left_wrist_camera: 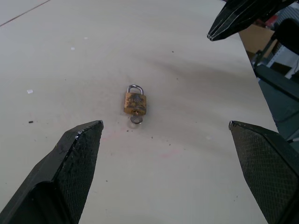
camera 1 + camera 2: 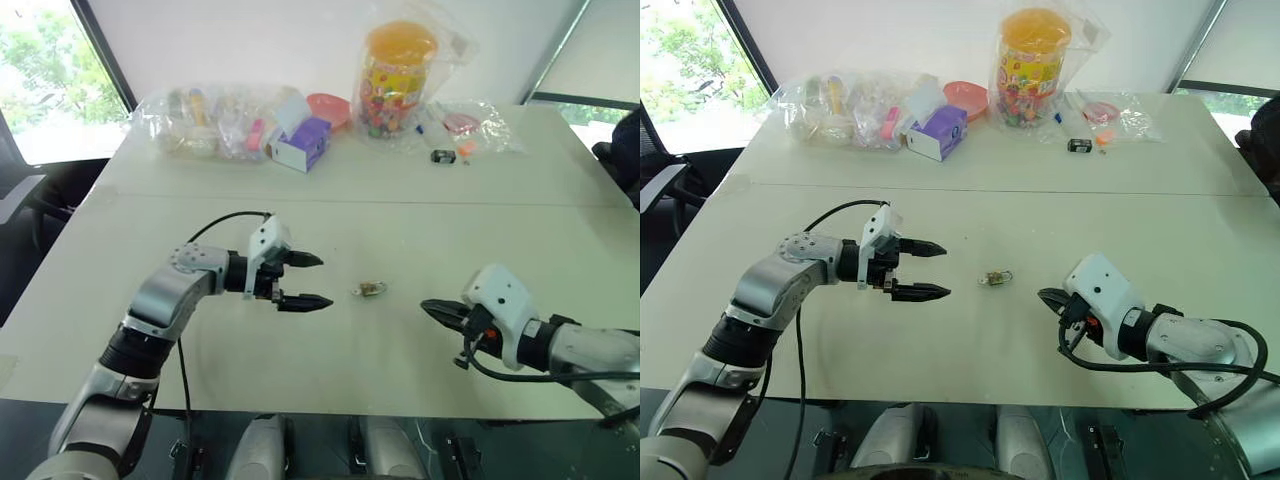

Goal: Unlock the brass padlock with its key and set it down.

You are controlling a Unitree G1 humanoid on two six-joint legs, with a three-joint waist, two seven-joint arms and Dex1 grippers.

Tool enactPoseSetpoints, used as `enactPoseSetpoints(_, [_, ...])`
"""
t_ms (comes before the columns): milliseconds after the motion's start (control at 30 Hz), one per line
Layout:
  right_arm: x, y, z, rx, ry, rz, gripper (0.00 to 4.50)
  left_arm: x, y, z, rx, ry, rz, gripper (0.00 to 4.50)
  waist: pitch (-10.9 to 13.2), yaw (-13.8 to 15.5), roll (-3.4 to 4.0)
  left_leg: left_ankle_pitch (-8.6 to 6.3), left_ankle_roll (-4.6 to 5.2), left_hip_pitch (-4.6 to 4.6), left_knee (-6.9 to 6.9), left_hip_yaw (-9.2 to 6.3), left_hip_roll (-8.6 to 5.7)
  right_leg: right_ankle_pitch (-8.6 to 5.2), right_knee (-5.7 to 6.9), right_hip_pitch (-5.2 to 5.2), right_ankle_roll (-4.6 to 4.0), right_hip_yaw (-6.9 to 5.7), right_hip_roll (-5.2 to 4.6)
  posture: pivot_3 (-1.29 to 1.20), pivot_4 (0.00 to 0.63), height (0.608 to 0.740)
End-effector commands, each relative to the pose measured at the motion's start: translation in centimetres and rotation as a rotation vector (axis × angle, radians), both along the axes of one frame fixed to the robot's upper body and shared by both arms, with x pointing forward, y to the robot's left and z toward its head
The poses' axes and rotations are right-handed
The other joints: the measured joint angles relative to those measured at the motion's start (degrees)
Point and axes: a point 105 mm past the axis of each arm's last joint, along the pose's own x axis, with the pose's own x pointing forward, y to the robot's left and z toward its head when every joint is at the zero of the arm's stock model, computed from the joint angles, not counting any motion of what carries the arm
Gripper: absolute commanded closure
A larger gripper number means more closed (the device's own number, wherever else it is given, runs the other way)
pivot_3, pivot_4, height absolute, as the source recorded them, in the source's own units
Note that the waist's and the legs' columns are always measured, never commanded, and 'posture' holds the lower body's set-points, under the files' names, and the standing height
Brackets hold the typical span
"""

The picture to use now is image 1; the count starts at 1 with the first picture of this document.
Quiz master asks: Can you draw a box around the small silver key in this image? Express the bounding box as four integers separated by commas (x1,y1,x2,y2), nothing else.
130,110,140,125

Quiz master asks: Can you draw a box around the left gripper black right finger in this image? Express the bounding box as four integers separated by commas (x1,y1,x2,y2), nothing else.
228,120,299,224

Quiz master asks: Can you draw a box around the small brass padlock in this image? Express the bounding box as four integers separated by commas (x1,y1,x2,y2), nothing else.
122,84,148,116

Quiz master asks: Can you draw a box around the brown cardboard box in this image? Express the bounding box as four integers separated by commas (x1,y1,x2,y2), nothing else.
238,24,275,55

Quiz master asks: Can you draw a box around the black chair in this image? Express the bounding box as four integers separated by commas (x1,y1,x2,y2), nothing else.
251,18,299,68

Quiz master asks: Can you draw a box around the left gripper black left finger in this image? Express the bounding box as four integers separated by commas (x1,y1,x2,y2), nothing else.
0,120,104,224

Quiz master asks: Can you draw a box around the black metal beam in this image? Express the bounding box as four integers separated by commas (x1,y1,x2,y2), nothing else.
254,64,299,102

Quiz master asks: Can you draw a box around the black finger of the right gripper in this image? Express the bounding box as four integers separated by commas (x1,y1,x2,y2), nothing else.
209,0,299,42
206,0,299,38

